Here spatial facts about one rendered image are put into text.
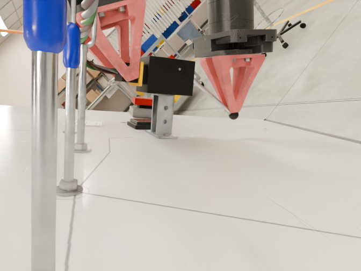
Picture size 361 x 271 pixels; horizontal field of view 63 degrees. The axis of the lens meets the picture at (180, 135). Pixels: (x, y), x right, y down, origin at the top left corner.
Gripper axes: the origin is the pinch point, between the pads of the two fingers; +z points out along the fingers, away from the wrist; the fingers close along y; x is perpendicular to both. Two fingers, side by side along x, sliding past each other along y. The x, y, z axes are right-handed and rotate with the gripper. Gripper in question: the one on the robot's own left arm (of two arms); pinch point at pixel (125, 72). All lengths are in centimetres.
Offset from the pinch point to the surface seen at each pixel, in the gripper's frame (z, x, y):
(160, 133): 7.8, 1.2, 1.0
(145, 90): 2.4, 1.0, 1.6
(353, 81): 62, 177, -97
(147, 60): -0.5, 2.3, 1.8
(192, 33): 5, 356, -592
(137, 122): 6.8, 0.5, -4.4
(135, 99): 5.9, 5.1, -17.5
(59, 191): 3.4, -10.4, 17.0
